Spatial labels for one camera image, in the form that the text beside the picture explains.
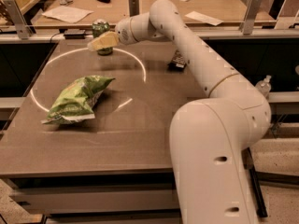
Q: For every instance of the black power adapter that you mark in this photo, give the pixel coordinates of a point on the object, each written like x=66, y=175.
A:
x=74, y=34

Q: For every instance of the green chip bag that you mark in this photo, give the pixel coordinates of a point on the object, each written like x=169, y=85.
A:
x=75, y=103

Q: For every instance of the dark snack packet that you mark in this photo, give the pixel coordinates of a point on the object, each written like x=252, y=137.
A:
x=177, y=62

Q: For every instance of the wooden back desk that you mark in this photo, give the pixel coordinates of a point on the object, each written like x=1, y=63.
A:
x=231, y=12

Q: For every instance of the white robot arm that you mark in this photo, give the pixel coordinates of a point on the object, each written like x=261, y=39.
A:
x=207, y=136

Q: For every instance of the white drawer cabinet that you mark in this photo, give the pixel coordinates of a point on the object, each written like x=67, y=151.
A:
x=119, y=193

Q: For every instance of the white paper sheet left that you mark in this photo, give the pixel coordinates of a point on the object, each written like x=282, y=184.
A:
x=67, y=14

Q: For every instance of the middle metal bracket post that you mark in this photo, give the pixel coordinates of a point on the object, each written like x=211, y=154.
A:
x=133, y=7

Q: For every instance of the right metal bracket post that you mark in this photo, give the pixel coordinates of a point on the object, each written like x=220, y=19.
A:
x=250, y=16

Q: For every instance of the green soda can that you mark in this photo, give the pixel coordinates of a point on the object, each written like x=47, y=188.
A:
x=99, y=27

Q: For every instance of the white paper sheet right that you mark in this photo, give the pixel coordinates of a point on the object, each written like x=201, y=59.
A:
x=204, y=18

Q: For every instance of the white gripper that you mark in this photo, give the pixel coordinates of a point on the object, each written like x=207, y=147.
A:
x=123, y=32

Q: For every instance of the metal bracket post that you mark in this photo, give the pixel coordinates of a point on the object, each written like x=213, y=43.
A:
x=250, y=16
x=22, y=28
x=133, y=7

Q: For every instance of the clear sanitizer bottle right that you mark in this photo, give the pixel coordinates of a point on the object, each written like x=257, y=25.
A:
x=264, y=86

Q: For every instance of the left metal bracket post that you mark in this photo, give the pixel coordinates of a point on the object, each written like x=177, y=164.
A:
x=22, y=28

